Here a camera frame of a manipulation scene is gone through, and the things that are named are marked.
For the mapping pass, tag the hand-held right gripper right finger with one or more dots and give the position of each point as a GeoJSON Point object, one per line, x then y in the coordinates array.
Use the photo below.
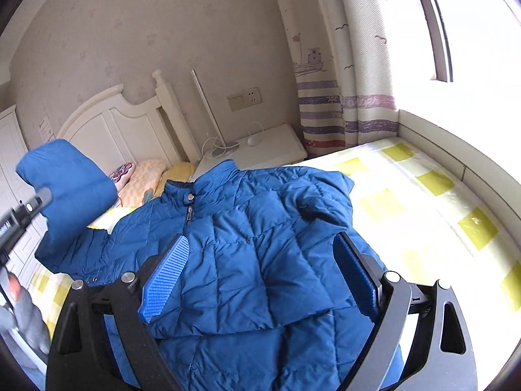
{"type": "Point", "coordinates": [358, 281]}

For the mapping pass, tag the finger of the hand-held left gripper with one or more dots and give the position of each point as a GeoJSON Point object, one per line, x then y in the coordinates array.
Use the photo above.
{"type": "Point", "coordinates": [38, 201]}

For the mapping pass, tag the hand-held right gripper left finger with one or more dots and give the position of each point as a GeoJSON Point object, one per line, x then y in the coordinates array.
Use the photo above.
{"type": "Point", "coordinates": [167, 277]}

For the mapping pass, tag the blue down jacket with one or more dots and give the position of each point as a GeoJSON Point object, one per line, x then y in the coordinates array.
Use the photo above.
{"type": "Point", "coordinates": [252, 232]}

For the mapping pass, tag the person's left forearm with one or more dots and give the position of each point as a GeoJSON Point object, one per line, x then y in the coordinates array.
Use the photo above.
{"type": "Point", "coordinates": [28, 326]}

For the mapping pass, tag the person's left hand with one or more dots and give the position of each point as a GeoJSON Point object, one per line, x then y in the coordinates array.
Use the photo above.
{"type": "Point", "coordinates": [14, 289]}

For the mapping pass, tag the paper label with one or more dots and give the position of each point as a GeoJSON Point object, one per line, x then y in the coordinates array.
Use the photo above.
{"type": "Point", "coordinates": [44, 128]}

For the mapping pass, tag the yellow checked bedsheet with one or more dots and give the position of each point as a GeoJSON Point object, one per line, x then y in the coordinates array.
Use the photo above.
{"type": "Point", "coordinates": [407, 211]}

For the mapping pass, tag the floral print pillow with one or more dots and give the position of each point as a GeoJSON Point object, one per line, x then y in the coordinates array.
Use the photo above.
{"type": "Point", "coordinates": [122, 173]}

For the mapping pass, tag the pink yellow checked pillow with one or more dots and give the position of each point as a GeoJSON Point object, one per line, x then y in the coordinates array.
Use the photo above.
{"type": "Point", "coordinates": [142, 183]}

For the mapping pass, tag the white wooden headboard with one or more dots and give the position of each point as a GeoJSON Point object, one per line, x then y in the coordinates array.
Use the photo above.
{"type": "Point", "coordinates": [122, 130]}

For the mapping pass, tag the white nightstand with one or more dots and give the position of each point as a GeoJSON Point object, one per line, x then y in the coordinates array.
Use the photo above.
{"type": "Point", "coordinates": [272, 146]}

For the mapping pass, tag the white charger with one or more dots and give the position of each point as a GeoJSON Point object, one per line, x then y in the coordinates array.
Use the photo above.
{"type": "Point", "coordinates": [253, 141]}

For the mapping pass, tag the window ledge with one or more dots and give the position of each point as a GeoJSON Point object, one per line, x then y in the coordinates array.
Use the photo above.
{"type": "Point", "coordinates": [447, 142]}

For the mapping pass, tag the white desk lamp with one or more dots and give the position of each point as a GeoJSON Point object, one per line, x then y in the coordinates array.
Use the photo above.
{"type": "Point", "coordinates": [207, 106]}

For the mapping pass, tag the boat print curtain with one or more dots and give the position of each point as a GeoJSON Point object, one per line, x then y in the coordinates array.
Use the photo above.
{"type": "Point", "coordinates": [325, 69]}

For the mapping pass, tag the window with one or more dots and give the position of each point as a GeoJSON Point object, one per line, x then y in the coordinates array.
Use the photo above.
{"type": "Point", "coordinates": [468, 28]}

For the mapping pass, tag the wall switch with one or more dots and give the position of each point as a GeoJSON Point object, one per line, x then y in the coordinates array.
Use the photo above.
{"type": "Point", "coordinates": [235, 101]}

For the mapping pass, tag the wall socket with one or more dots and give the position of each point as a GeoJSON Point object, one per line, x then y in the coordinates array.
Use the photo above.
{"type": "Point", "coordinates": [252, 95]}

